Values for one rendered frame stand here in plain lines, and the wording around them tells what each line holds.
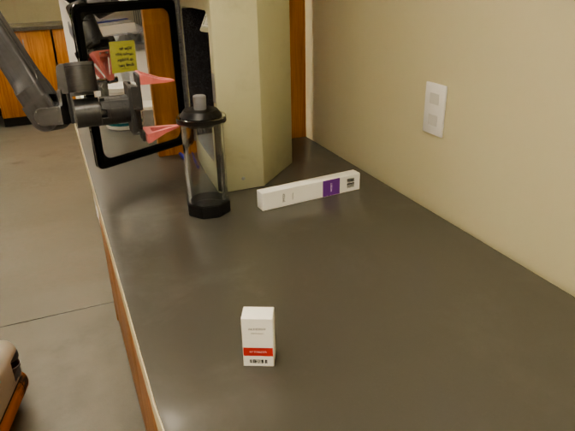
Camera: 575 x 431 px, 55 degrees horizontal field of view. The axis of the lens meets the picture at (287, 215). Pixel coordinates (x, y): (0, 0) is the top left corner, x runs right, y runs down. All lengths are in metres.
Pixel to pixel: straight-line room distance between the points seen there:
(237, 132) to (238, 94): 0.09
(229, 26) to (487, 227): 0.72
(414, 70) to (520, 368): 0.75
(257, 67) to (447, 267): 0.64
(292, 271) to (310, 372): 0.28
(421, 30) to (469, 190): 0.37
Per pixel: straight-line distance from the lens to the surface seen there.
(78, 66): 1.17
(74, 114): 1.18
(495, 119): 1.16
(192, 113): 1.20
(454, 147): 1.26
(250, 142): 1.38
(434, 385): 0.80
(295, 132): 1.84
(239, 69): 1.34
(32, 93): 1.20
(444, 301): 0.97
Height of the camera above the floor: 1.46
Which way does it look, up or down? 24 degrees down
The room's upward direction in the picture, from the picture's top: 1 degrees counter-clockwise
